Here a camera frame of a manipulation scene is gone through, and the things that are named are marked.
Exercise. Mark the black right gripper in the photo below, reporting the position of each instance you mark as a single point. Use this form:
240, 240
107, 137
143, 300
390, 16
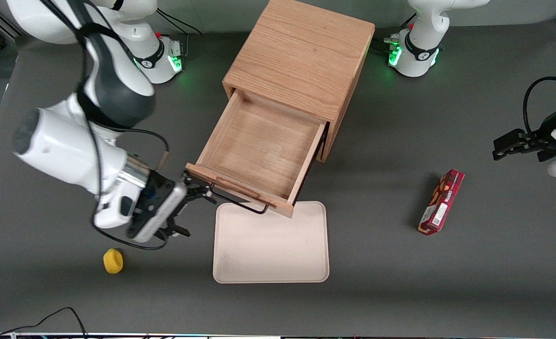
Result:
158, 189

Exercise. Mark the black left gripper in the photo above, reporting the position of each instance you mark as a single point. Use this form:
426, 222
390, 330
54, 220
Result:
544, 132

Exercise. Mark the wooden drawer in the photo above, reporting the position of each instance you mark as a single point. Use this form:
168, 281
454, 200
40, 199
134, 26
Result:
259, 146

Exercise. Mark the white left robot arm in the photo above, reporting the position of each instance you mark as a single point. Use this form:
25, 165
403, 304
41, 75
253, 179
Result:
424, 28

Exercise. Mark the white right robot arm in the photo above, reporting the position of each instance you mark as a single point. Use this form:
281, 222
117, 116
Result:
61, 141

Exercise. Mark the wooden drawer cabinet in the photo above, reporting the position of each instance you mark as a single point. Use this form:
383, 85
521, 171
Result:
301, 47

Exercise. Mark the cream plastic tray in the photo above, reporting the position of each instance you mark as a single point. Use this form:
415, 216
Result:
268, 245

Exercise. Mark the red snack box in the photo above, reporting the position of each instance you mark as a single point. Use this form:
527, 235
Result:
442, 202

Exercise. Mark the yellow toy fruit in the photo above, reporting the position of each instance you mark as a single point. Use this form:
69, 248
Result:
113, 262

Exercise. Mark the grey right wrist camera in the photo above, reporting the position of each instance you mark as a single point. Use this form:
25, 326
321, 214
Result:
158, 214

